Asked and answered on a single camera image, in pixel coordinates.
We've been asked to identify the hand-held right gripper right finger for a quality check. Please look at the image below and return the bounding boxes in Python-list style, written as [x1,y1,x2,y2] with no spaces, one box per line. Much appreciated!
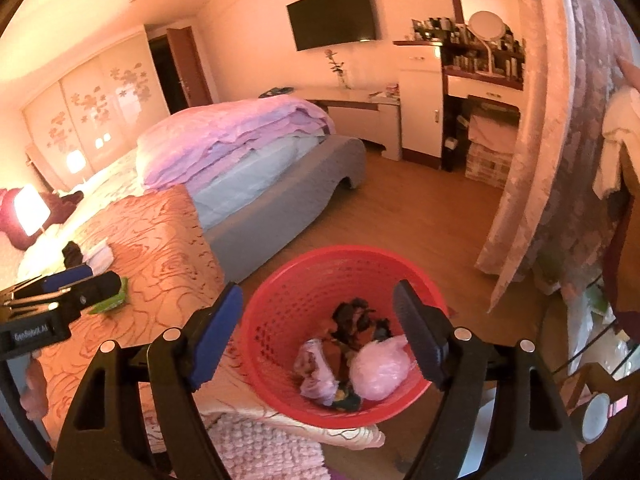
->
[392,280,583,480]

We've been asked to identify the row of cosmetic bottles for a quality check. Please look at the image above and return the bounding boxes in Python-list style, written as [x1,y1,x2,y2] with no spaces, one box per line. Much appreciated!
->
[411,17,527,81]

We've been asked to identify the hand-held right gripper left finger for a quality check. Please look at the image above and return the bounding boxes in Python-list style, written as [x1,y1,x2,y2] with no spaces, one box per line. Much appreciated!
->
[52,282,246,480]

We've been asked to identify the wall television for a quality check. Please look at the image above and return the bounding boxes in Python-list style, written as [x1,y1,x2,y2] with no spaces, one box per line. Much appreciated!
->
[286,0,378,52]

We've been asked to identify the tall white drawer cabinet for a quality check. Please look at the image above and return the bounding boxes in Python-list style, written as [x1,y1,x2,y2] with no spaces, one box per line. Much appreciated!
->
[392,40,447,159]

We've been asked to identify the metal wire rack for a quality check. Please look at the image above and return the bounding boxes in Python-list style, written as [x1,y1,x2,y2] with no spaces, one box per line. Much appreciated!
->
[550,270,640,377]

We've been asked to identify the brown wooden door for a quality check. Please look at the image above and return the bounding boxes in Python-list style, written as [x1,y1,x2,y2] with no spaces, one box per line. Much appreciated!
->
[166,26,214,109]

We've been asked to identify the rose in vase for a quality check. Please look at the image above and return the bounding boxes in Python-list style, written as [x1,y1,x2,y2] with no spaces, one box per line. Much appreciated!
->
[324,49,349,91]

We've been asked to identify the person's left hand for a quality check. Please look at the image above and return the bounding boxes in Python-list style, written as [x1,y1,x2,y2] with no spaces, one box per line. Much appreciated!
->
[20,354,51,412]

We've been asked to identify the white hanging towel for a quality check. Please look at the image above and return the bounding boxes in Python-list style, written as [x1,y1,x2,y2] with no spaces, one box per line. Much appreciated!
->
[592,85,640,202]

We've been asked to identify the round white cup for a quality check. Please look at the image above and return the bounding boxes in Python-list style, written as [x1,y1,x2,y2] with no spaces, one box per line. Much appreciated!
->
[574,392,614,444]

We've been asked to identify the white dressing table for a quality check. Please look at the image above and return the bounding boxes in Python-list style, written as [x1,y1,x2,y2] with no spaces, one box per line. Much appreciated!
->
[442,72,524,171]

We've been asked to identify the pinkish plastic bag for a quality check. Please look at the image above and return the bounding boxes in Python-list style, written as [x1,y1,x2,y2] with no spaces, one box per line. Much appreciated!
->
[292,338,337,406]

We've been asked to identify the folded pink quilt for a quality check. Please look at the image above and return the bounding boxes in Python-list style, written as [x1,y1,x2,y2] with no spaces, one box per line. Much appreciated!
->
[136,95,335,193]

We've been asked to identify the storage boxes under table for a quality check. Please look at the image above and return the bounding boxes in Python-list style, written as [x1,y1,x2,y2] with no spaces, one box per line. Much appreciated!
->
[465,112,522,192]

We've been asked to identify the white cloth on bed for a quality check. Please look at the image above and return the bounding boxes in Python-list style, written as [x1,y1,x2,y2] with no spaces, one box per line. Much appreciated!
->
[84,241,116,272]

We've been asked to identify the flower-print sliding wardrobe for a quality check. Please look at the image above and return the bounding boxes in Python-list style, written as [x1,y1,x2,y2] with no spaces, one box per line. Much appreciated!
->
[20,27,172,182]

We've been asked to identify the red plastic basket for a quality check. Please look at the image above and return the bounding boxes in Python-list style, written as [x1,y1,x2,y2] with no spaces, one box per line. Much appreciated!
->
[241,246,451,430]

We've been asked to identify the pink knitted mat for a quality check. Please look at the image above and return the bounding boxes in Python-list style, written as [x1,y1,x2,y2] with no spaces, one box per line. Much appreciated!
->
[207,412,327,480]

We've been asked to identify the low white cabinet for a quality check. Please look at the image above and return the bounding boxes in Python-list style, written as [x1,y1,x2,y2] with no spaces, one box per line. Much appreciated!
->
[292,85,404,162]

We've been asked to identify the dark green wrapper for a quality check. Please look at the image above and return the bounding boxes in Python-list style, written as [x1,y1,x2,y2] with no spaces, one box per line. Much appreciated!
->
[331,382,364,412]

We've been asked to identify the light blue mattress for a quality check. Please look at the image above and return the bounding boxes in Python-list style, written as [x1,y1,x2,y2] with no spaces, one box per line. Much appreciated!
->
[192,132,332,232]

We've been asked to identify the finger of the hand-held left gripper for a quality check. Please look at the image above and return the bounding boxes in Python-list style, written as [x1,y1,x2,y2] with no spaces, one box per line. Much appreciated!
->
[42,265,94,292]
[59,271,124,319]

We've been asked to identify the grey bed frame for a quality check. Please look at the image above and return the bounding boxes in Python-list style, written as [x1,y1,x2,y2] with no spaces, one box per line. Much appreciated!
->
[205,135,369,284]

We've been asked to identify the round white vanity mirror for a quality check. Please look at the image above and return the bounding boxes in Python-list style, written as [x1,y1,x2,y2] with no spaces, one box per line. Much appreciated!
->
[467,11,507,77]

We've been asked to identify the large glowing table lamp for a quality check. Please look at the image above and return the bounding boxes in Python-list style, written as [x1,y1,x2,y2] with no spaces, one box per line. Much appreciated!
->
[12,184,52,237]

